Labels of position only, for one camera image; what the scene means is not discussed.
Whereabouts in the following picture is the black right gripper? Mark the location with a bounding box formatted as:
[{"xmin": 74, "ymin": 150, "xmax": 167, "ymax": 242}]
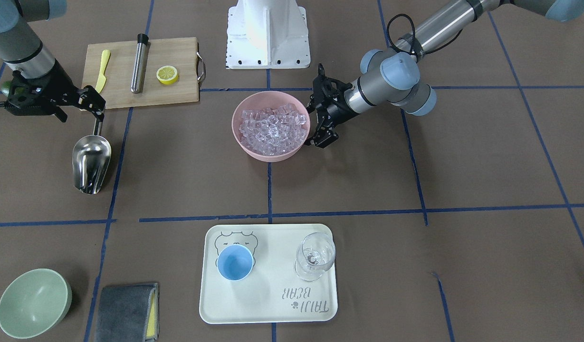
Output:
[{"xmin": 5, "ymin": 61, "xmax": 105, "ymax": 123}]

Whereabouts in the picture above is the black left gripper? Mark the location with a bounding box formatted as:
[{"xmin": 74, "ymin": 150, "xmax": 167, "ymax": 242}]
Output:
[{"xmin": 305, "ymin": 64, "xmax": 359, "ymax": 149}]

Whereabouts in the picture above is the steel ice scoop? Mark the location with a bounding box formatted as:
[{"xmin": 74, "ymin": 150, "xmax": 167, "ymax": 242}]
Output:
[{"xmin": 72, "ymin": 119, "xmax": 112, "ymax": 195}]

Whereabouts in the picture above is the pink bowl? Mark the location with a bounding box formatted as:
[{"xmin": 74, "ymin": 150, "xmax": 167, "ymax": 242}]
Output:
[{"xmin": 231, "ymin": 91, "xmax": 311, "ymax": 162}]

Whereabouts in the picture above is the clear ice cubes pile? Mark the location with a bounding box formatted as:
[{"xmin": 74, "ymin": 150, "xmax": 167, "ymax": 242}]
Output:
[{"xmin": 235, "ymin": 103, "xmax": 309, "ymax": 157}]

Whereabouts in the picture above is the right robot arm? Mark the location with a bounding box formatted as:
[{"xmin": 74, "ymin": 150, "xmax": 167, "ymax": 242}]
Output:
[{"xmin": 0, "ymin": 0, "xmax": 105, "ymax": 127}]

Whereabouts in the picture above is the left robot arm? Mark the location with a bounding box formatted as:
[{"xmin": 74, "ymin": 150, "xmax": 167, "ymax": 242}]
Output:
[{"xmin": 305, "ymin": 0, "xmax": 507, "ymax": 149}]

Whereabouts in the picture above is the blue plastic cup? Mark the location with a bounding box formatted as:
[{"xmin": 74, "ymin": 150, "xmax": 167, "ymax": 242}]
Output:
[{"xmin": 216, "ymin": 244, "xmax": 254, "ymax": 281}]

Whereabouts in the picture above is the yellow plastic knife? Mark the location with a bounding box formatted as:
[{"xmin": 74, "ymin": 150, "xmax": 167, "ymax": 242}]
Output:
[{"xmin": 96, "ymin": 49, "xmax": 111, "ymax": 94}]

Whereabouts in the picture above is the steel muddler black tip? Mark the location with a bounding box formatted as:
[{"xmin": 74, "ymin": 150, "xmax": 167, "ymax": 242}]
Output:
[{"xmin": 130, "ymin": 33, "xmax": 149, "ymax": 95}]

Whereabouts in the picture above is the lemon half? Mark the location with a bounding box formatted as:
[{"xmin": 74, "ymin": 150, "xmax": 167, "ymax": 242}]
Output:
[{"xmin": 156, "ymin": 65, "xmax": 179, "ymax": 85}]

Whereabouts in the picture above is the wooden cutting board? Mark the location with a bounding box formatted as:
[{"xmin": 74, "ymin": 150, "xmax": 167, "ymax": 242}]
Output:
[{"xmin": 81, "ymin": 37, "xmax": 207, "ymax": 110}]

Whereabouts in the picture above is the clear wine glass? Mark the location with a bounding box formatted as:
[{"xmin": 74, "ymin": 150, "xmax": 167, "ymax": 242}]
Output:
[{"xmin": 295, "ymin": 232, "xmax": 336, "ymax": 282}]

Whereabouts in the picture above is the cream bear tray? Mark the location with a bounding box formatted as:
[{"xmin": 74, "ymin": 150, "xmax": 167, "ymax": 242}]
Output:
[{"xmin": 199, "ymin": 223, "xmax": 339, "ymax": 324}]

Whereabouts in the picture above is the green bowl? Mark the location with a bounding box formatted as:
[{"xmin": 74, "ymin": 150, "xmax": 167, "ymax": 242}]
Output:
[{"xmin": 0, "ymin": 268, "xmax": 72, "ymax": 339}]

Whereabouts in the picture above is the grey yellow cloth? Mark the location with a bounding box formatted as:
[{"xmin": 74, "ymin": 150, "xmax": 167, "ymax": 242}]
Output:
[{"xmin": 94, "ymin": 282, "xmax": 159, "ymax": 342}]

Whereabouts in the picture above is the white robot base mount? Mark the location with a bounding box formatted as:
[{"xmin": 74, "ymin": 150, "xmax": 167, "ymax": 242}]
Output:
[{"xmin": 225, "ymin": 0, "xmax": 311, "ymax": 70}]

